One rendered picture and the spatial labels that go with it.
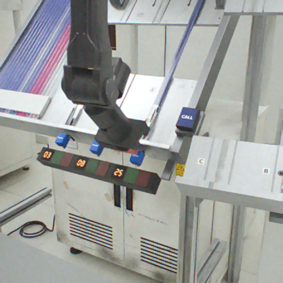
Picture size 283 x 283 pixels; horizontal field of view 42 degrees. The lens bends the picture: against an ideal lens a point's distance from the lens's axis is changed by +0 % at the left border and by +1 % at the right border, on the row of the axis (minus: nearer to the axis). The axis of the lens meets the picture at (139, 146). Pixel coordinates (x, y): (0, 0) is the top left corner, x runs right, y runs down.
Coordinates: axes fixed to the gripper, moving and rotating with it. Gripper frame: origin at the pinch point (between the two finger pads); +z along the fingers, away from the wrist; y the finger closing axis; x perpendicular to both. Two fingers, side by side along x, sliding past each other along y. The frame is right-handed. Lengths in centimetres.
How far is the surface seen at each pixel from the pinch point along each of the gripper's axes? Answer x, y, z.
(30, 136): -33, 136, 98
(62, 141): 1.7, 20.9, 0.1
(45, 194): 8, 60, 49
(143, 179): 5.4, -3.5, 2.2
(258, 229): -20, -11, 118
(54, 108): -7.5, 29.7, 1.4
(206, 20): -40.9, -3.2, 2.0
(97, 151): 2.2, 9.8, 0.5
